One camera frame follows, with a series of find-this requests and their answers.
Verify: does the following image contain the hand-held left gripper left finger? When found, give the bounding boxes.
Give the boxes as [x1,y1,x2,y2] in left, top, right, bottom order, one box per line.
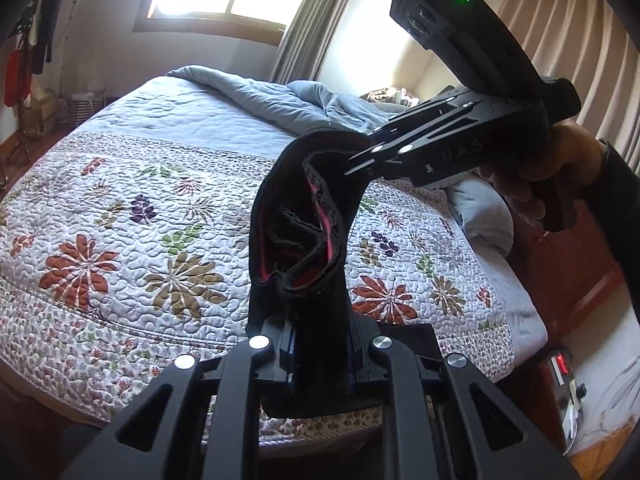
[60,317,303,480]

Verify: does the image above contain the grey bed sheet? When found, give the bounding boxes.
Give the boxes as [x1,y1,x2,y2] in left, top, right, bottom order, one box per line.
[470,240,549,367]

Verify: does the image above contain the floral pillow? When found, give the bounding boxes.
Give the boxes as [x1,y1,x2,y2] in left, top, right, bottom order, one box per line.
[362,87,421,111]

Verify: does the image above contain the black pants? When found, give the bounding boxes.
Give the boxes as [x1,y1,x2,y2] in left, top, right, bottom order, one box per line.
[247,130,446,418]

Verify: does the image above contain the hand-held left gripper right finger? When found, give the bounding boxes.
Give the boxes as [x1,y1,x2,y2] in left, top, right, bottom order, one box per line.
[346,316,576,480]

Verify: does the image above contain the tan bag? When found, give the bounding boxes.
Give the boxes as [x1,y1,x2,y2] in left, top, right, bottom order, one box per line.
[22,92,66,136]

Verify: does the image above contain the grey curtain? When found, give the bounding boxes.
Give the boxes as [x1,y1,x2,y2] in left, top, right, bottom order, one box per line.
[270,0,371,86]

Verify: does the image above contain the wooden framed window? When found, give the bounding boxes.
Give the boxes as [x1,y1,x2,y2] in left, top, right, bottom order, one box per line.
[146,0,328,48]

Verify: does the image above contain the floral quilted bedspread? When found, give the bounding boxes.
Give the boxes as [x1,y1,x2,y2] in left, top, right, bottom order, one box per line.
[0,76,516,443]

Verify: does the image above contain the red digital clock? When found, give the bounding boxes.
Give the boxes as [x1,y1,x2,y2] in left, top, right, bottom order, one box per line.
[547,352,574,386]

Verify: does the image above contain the dark wooden bed headboard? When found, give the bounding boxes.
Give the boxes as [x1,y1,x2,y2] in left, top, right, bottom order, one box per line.
[507,175,637,342]

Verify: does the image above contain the person's right hand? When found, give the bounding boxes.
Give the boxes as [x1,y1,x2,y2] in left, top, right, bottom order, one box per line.
[487,122,608,223]

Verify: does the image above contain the red bag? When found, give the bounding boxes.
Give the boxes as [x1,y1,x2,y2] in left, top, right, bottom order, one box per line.
[4,50,31,107]

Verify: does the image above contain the grey pillow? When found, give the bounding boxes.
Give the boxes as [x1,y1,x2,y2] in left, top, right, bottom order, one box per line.
[447,172,516,257]

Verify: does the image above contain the wooden coat rack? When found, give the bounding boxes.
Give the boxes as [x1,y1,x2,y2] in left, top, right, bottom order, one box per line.
[5,0,66,161]

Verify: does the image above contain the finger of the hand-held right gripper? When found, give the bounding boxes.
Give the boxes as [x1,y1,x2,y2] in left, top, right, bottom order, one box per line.
[366,90,502,144]
[344,109,501,178]

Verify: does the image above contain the thin white pole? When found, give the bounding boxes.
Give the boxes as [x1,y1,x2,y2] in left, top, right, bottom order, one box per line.
[59,0,84,98]

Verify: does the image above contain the beige curtain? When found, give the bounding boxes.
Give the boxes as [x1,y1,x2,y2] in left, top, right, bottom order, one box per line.
[495,0,640,161]

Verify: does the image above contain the power strip with red switch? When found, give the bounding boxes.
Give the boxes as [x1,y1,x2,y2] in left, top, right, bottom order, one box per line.
[529,345,591,456]

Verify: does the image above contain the blue-grey duvet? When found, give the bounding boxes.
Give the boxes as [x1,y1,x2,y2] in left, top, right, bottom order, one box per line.
[167,65,426,137]

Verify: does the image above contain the black hanging garment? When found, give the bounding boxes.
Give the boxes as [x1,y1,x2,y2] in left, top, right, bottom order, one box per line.
[35,0,67,63]

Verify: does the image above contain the woven basket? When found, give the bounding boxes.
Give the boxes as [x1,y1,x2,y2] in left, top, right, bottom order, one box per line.
[67,92,108,126]

